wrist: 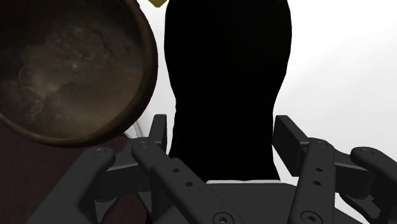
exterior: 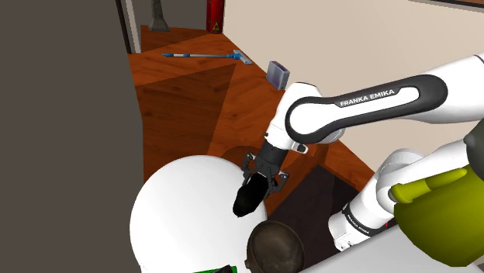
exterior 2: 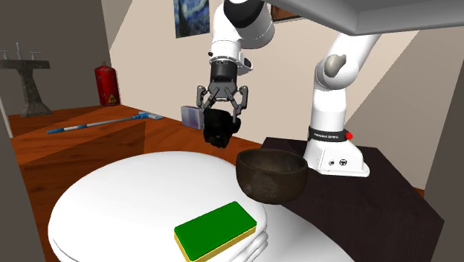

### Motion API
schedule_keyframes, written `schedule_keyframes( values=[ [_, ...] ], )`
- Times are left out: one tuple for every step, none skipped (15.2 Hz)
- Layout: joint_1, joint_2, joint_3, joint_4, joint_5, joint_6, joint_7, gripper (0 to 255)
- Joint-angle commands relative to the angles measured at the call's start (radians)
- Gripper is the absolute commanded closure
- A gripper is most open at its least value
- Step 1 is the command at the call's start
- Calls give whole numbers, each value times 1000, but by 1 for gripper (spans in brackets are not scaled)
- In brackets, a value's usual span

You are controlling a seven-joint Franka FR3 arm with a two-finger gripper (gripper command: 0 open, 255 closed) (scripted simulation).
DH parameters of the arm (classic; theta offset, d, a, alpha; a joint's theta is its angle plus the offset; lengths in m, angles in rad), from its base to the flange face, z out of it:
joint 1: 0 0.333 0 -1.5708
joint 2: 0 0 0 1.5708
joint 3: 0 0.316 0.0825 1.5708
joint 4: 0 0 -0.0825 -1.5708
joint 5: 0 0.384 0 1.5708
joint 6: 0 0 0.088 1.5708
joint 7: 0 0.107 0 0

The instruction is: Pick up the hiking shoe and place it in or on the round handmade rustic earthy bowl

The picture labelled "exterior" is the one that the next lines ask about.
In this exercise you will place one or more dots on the green and black flat thing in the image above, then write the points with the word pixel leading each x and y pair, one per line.
pixel 231 269

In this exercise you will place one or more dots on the red fire extinguisher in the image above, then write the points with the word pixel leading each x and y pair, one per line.
pixel 214 15

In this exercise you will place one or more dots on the olive green spray bottle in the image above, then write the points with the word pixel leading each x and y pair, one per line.
pixel 442 223

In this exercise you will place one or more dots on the black oblong thing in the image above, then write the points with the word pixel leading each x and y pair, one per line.
pixel 247 198

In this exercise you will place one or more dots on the dark brown bowl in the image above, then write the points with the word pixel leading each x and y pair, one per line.
pixel 276 247

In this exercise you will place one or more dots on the grey flared stand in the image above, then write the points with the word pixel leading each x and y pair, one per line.
pixel 159 21

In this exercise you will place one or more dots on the white round table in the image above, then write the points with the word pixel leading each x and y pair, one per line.
pixel 181 211

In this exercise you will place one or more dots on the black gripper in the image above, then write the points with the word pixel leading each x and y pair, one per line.
pixel 270 158

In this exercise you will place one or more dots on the grey lilac box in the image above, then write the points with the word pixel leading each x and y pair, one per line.
pixel 277 75

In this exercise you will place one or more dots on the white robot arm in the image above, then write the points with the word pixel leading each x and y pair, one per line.
pixel 455 90

